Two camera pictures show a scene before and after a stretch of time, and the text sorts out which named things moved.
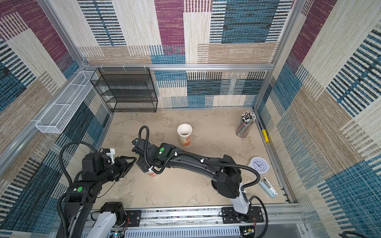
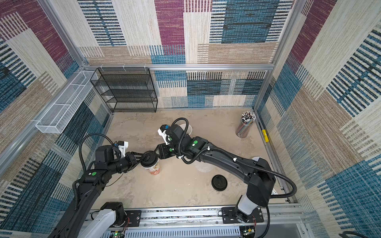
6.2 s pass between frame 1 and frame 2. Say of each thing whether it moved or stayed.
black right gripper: moved
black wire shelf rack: stayed
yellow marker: stayed
